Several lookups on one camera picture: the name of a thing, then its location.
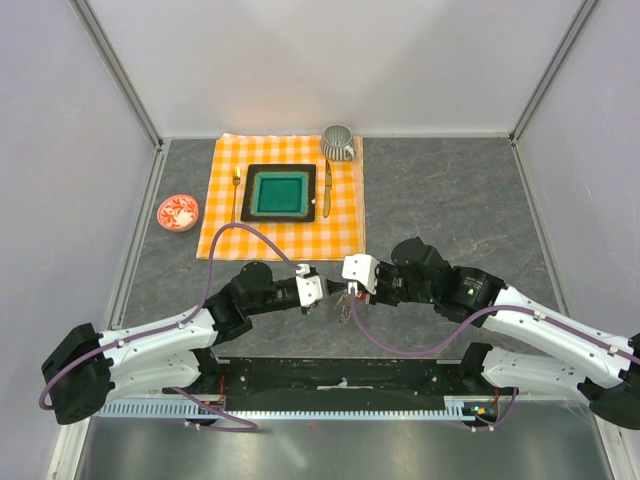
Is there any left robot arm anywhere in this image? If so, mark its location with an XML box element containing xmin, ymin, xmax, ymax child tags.
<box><xmin>39</xmin><ymin>262</ymin><xmax>346</xmax><ymax>425</ymax></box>

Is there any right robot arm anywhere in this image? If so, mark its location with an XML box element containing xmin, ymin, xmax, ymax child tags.
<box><xmin>344</xmin><ymin>237</ymin><xmax>639</xmax><ymax>430</ymax></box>

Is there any yellow checkered cloth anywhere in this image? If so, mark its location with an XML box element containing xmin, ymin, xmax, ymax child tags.
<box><xmin>196</xmin><ymin>133</ymin><xmax>366</xmax><ymax>261</ymax></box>

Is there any gold knife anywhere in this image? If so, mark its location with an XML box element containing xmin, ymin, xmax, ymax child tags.
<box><xmin>323</xmin><ymin>159</ymin><xmax>333</xmax><ymax>218</ymax></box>

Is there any black teal square plate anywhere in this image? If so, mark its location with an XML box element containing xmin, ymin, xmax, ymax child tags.
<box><xmin>240</xmin><ymin>164</ymin><xmax>316</xmax><ymax>223</ymax></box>

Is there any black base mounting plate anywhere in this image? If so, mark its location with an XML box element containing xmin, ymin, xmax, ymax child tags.
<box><xmin>184</xmin><ymin>357</ymin><xmax>495</xmax><ymax>413</ymax></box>

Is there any gold fork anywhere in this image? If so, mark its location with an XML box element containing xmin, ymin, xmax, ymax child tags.
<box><xmin>231</xmin><ymin>166</ymin><xmax>241</xmax><ymax>223</ymax></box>

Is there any grey striped mug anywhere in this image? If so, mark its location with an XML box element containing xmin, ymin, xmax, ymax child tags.
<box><xmin>320</xmin><ymin>125</ymin><xmax>357</xmax><ymax>162</ymax></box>

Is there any red white patterned bowl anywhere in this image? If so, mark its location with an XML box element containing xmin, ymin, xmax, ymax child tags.
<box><xmin>156</xmin><ymin>194</ymin><xmax>199</xmax><ymax>232</ymax></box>

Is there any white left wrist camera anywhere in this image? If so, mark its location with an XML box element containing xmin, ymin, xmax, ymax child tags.
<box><xmin>295</xmin><ymin>263</ymin><xmax>328</xmax><ymax>309</ymax></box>

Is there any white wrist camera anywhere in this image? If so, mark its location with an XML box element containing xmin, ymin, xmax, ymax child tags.
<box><xmin>342</xmin><ymin>254</ymin><xmax>380</xmax><ymax>295</ymax></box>
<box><xmin>295</xmin><ymin>263</ymin><xmax>328</xmax><ymax>309</ymax></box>

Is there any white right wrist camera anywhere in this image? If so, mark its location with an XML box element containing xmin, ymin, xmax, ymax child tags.
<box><xmin>342</xmin><ymin>254</ymin><xmax>380</xmax><ymax>295</ymax></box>

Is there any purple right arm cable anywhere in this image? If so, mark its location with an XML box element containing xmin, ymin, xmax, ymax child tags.
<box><xmin>349</xmin><ymin>287</ymin><xmax>640</xmax><ymax>434</ymax></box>

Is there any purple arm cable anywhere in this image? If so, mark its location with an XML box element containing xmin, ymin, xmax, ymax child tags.
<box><xmin>349</xmin><ymin>287</ymin><xmax>640</xmax><ymax>434</ymax></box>
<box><xmin>39</xmin><ymin>223</ymin><xmax>314</xmax><ymax>434</ymax></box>

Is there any grey slotted cable duct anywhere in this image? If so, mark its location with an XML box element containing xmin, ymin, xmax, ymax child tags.
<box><xmin>92</xmin><ymin>396</ymin><xmax>501</xmax><ymax>420</ymax></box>

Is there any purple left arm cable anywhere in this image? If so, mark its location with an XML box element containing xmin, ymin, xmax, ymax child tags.
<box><xmin>39</xmin><ymin>223</ymin><xmax>314</xmax><ymax>434</ymax></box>

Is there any aluminium corner post right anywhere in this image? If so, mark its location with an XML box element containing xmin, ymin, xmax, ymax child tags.
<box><xmin>509</xmin><ymin>0</ymin><xmax>600</xmax><ymax>147</ymax></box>

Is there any aluminium corner post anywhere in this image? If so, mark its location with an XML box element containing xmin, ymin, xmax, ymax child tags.
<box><xmin>69</xmin><ymin>0</ymin><xmax>164</xmax><ymax>150</ymax></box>
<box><xmin>509</xmin><ymin>0</ymin><xmax>600</xmax><ymax>147</ymax></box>

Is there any aluminium corner post left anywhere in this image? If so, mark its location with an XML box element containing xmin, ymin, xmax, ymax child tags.
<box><xmin>69</xmin><ymin>0</ymin><xmax>164</xmax><ymax>150</ymax></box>

